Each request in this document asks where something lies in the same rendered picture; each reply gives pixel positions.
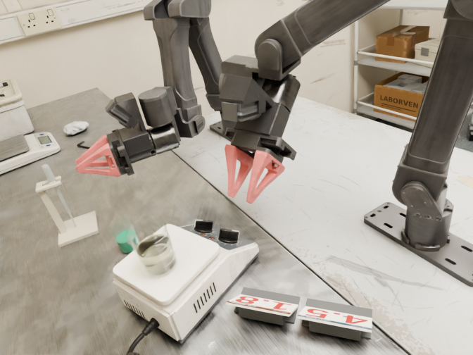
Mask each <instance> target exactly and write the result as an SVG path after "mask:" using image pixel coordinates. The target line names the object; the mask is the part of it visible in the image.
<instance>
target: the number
mask: <svg viewBox="0 0 473 355"><path fill-rule="evenodd" d="M301 315H304V316H312V317H316V318H322V319H327V320H333V321H337V322H342V323H348V324H352V325H359V326H363V327H368V328H369V327H370V318H363V317H359V316H352V315H348V314H343V313H336V312H332V311H325V310H320V309H313V308H309V307H306V308H305V310H304V311H303V312H302V314H301Z"/></svg>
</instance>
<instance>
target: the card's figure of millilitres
mask: <svg viewBox="0 0 473 355"><path fill-rule="evenodd" d="M231 301H235V302H239V303H242V304H250V305H254V306H260V307H265V308H269V309H276V310H280V311H286V312H290V310H291V309H292V308H293V307H294V306H295V305H294V304H287V303H283V302H278V301H271V300H266V299H259V298H255V297H248V296H244V295H240V296H238V297H236V298H234V299H233V300H231Z"/></svg>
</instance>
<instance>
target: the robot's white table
mask: <svg viewBox="0 0 473 355"><path fill-rule="evenodd" d="M204 118H205V121H206V125H205V127H204V129H203V130H202V131H201V132H200V134H199V135H197V136H194V137H193V138H184V137H180V139H181V142H179V143H180V145H179V148H176V149H173V150H171V151H172V152H173V153H174V154H175V155H177V156H178V157H179V158H180V159H182V160H183V162H185V163H186V164H187V165H188V166H189V167H190V168H192V169H193V170H194V171H195V172H197V173H198V174H199V175H200V176H201V177H202V178H203V179H204V180H205V181H207V182H208V183H209V184H210V185H212V186H213V187H214V188H215V189H216V190H217V191H218V192H219V193H221V194H222V195H223V196H224V197H225V198H227V199H228V200H229V201H230V202H232V203H233V204H234V205H235V206H236V207H237V208H238V209H239V210H240V211H242V212H243V213H244V214H245V215H247V216H248V217H249V218H250V219H251V220H252V221H253V222H254V223H256V224H257V225H258V226H259V227H260V228H262V229H263V230H264V231H265V232H266V233H267V234H268V235H269V236H271V237H272V238H273V239H274V240H276V241H277V242H278V243H279V244H280V245H282V246H283V247H284V248H285V249H286V250H287V251H288V252H289V253H291V254H292V255H293V256H294V257H296V258H297V259H298V260H299V261H300V262H301V263H302V264H303V265H304V266H306V267H307V268H308V269H309V270H311V271H312V272H313V273H314V274H316V276H317V277H318V278H320V279H321V280H322V281H323V282H325V283H326V284H327V285H328V286H329V287H331V288H332V289H333V290H334V291H335V292H336V293H337V294H338V295H340V296H341V297H342V298H343V299H345V300H346V301H347V302H348V303H349V304H350V305H351V306H358V307H363V308H367V309H372V324H373V325H375V326H376V327H377V328H378V329H380V330H381V331H382V332H383V333H384V334H385V335H386V336H387V337H389V338H390V339H391V340H392V341H393V342H395V343H396V344H397V345H398V346H399V347H400V348H401V349H402V350H404V351H405V352H406V353H407V354H409V355H473V287H469V286H467V285H466V284H464V283H462V282H460V281H459V280H457V279H456V278H454V277H453V276H451V275H449V274H447V273H446V272H444V271H442V270H441V269H439V268H437V267H436V266H434V265H433V264H431V263H430V262H428V261H426V260H424V259H423V258H421V257H419V256H418V255H417V254H414V253H413V252H411V251H410V250H408V249H406V248H405V247H403V246H401V245H400V244H398V243H396V242H395V241H393V240H392V239H390V238H388V237H387V236H385V235H383V234H382V233H380V232H378V231H376V230H375V229H374V228H371V227H370V226H368V225H367V224H365V223H364V215H365V214H367V213H369V212H370V211H372V210H374V209H375V208H377V207H378V206H380V205H382V204H383V203H385V202H391V203H393V204H395V205H397V206H399V207H401V208H404V209H405V210H407V206H405V205H403V204H401V203H400V202H399V201H398V200H397V199H396V198H395V197H394V195H393V192H392V184H393V182H392V181H393V180H394V178H395V175H396V171H397V168H398V167H397V165H398V164H399V162H400V159H401V156H402V155H403V151H404V149H405V148H404V146H405V145H406V144H407V143H409V141H410V137H411V134H412V133H411V132H407V131H405V130H401V129H398V128H396V127H392V126H389V125H385V124H383V123H379V122H377V121H374V120H370V119H368V118H363V117H361V116H357V115H355V114H352V113H349V112H346V111H342V110H340V109H337V108H333V107H331V106H327V105H324V104H321V103H318V102H316V101H311V100H309V99H305V98H303V97H300V96H297V97H296V100H295V103H294V106H293V108H292V111H291V114H290V116H289V120H288V123H287V124H286V128H285V131H284V134H283V136H282V139H283V140H284V141H285V142H286V143H287V144H289V145H290V146H291V147H292V148H293V149H294V150H295V151H296V152H297V154H296V157H295V159H294V161H292V160H291V159H290V158H286V157H284V160H283V162H282V165H283V166H284V167H285V170H284V172H283V173H282V174H281V175H279V176H278V177H277V178H276V179H275V180H274V181H272V182H271V183H270V184H269V185H268V186H267V187H266V188H265V189H264V190H263V191H262V192H261V193H260V195H259V196H258V197H257V199H256V200H255V201H254V202H253V203H252V204H250V203H248V202H246V197H247V192H248V185H249V181H250V177H251V171H252V169H251V170H250V172H249V174H248V175H247V177H246V179H245V180H244V183H243V184H242V186H241V188H240V189H239V191H238V192H237V194H236V196H235V197H234V198H231V197H229V196H228V172H227V162H226V157H225V145H226V144H229V145H231V142H230V141H229V140H227V139H225V138H224V137H222V136H220V135H219V134H217V133H215V132H213V131H212V130H210V127H209V125H212V124H213V123H216V122H219V121H221V117H220V112H219V111H218V112H215V113H212V114H210V115H208V116H205V117H204ZM446 182H447V184H448V189H447V194H446V198H447V199H448V200H449V201H450V202H451V203H452V204H453V205H454V208H453V215H452V219H451V223H450V230H449V232H450V233H452V234H454V235H456V236H458V237H460V238H462V239H464V240H465V241H467V242H469V243H471V244H473V153H472V152H470V151H465V150H463V149H459V148H456V147H454V150H453V153H452V156H451V158H450V165H449V169H448V176H447V180H446Z"/></svg>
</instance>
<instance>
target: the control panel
mask: <svg viewBox="0 0 473 355"><path fill-rule="evenodd" d="M181 228H182V229H184V230H187V231H189V232H192V233H194V234H196V235H199V236H201V237H204V238H206V239H209V240H210V241H213V242H215V243H217V244H219V246H220V247H222V248H224V249H226V250H232V249H236V248H239V247H242V246H246V245H248V244H252V243H254V242H252V241H251V240H248V239H245V238H243V237H240V236H239V238H238V242H237V243H235V244H228V243H224V242H221V241H220V240H219V234H220V228H217V227H214V226H213V229H212V230H213V231H212V232H211V233H205V234H206V235H201V233H202V232H197V231H195V230H194V225H188V226H184V227H181ZM210 237H214V238H215V239H211V238H210Z"/></svg>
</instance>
